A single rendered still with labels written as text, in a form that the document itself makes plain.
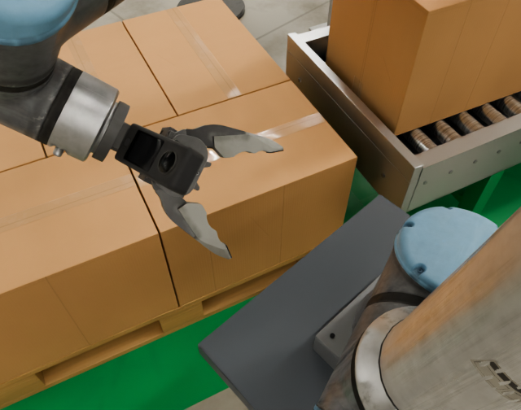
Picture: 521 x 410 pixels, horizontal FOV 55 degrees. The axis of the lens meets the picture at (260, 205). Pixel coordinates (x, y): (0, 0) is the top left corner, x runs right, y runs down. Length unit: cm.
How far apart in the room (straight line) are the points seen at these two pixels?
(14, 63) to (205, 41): 144
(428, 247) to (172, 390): 119
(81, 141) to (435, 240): 42
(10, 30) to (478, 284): 38
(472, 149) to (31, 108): 120
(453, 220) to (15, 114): 51
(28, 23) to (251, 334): 63
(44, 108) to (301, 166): 97
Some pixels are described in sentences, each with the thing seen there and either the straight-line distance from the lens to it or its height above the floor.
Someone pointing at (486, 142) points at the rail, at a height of 59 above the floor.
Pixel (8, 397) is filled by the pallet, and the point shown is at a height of 5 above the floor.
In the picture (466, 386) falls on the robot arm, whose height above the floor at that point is 121.
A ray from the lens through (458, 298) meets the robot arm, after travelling 37.
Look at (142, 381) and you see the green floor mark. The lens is 170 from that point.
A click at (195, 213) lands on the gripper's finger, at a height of 111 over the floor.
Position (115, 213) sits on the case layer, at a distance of 135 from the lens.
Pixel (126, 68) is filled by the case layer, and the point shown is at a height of 54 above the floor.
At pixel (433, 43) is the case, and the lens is 138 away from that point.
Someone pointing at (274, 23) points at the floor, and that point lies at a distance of 303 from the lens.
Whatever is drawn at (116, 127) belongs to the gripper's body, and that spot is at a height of 121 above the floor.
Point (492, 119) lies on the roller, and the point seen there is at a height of 54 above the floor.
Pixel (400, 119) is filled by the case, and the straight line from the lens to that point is 150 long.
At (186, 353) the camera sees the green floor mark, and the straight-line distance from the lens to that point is 171.
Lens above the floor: 157
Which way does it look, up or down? 51 degrees down
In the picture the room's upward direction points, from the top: straight up
